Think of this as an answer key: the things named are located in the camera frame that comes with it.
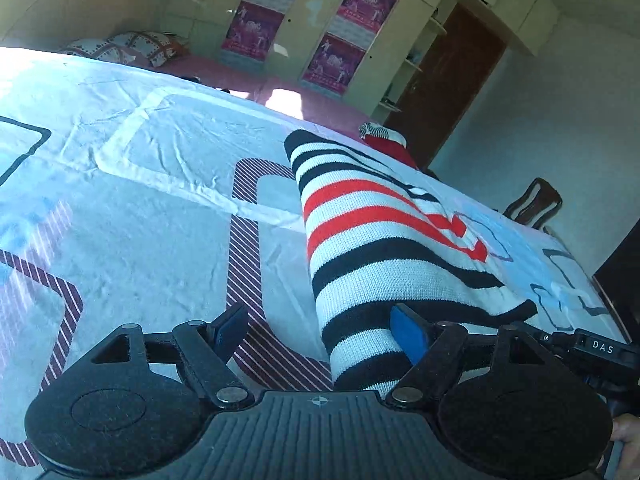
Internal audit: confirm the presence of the striped knit sweater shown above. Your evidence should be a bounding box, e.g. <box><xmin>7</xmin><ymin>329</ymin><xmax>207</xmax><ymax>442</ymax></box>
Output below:
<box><xmin>284</xmin><ymin>130</ymin><xmax>537</xmax><ymax>396</ymax></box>

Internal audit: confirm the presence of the red folded clothes pile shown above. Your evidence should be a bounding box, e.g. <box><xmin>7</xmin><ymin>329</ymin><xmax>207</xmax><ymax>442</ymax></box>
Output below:
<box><xmin>358</xmin><ymin>122</ymin><xmax>418</xmax><ymax>169</ymax></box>

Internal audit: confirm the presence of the person's right hand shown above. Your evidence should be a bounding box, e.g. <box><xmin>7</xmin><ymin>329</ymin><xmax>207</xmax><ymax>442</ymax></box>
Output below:
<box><xmin>611</xmin><ymin>414</ymin><xmax>640</xmax><ymax>467</ymax></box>

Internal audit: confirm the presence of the dark wooden chair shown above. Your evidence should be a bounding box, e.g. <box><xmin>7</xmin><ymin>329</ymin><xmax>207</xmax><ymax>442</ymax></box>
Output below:
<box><xmin>503</xmin><ymin>178</ymin><xmax>563</xmax><ymax>230</ymax></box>

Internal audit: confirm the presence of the pink bed cover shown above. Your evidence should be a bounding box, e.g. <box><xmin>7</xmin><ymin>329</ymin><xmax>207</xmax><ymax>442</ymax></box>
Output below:
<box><xmin>157</xmin><ymin>55</ymin><xmax>371</xmax><ymax>139</ymax></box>

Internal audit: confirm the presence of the lower right pink poster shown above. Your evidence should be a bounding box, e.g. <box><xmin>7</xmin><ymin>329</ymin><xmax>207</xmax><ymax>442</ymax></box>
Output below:
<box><xmin>302</xmin><ymin>34</ymin><xmax>366</xmax><ymax>96</ymax></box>

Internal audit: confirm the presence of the pink poster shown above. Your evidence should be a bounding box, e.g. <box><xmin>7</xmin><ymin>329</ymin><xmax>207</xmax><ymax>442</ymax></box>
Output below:
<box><xmin>337</xmin><ymin>0</ymin><xmax>397</xmax><ymax>32</ymax></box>
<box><xmin>302</xmin><ymin>34</ymin><xmax>366</xmax><ymax>96</ymax></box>
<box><xmin>221</xmin><ymin>0</ymin><xmax>284</xmax><ymax>62</ymax></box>

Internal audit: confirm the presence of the dark wooden door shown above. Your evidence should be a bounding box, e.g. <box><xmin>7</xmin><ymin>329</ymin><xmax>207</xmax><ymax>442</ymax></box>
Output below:
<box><xmin>385</xmin><ymin>4</ymin><xmax>506</xmax><ymax>169</ymax></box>

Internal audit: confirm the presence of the far patterned pillow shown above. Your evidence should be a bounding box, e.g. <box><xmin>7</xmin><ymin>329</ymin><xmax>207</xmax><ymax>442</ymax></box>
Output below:
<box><xmin>108</xmin><ymin>32</ymin><xmax>189</xmax><ymax>68</ymax></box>

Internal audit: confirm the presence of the patterned pillow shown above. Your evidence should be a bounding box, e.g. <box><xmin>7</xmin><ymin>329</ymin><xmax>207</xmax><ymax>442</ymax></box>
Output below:
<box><xmin>108</xmin><ymin>32</ymin><xmax>189</xmax><ymax>68</ymax></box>
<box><xmin>60</xmin><ymin>38</ymin><xmax>151</xmax><ymax>68</ymax></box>

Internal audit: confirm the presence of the lower left pink poster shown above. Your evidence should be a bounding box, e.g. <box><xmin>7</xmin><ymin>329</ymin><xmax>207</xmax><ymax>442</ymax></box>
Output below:
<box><xmin>221</xmin><ymin>0</ymin><xmax>284</xmax><ymax>62</ymax></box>

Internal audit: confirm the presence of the cream wardrobe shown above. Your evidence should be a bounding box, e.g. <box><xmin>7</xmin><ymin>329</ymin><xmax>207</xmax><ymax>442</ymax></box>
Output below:
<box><xmin>162</xmin><ymin>0</ymin><xmax>559</xmax><ymax>115</ymax></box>

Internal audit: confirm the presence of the near patterned pillow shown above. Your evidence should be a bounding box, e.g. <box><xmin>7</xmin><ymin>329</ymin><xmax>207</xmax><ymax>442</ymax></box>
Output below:
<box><xmin>60</xmin><ymin>38</ymin><xmax>151</xmax><ymax>68</ymax></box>

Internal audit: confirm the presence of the upper right pink poster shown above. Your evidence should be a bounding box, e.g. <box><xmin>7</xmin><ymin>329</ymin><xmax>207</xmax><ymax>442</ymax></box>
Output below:
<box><xmin>337</xmin><ymin>0</ymin><xmax>397</xmax><ymax>32</ymax></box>

